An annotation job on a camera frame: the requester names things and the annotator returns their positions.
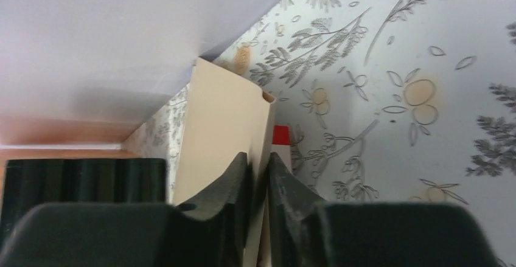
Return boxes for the peach plastic file organizer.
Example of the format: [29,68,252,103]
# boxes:
[1,113,142,162]

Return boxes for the floral table mat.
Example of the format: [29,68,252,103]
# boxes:
[120,0,516,267]

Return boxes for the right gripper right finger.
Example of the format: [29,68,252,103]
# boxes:
[267,153,498,266]

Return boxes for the black drawer cabinet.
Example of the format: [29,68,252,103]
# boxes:
[1,158,167,242]

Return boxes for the red folder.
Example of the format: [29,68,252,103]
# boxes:
[272,125,291,145]

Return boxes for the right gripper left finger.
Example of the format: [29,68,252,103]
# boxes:
[1,153,252,266]

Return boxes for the beige cardboard sheet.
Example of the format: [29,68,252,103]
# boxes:
[171,58,276,266]

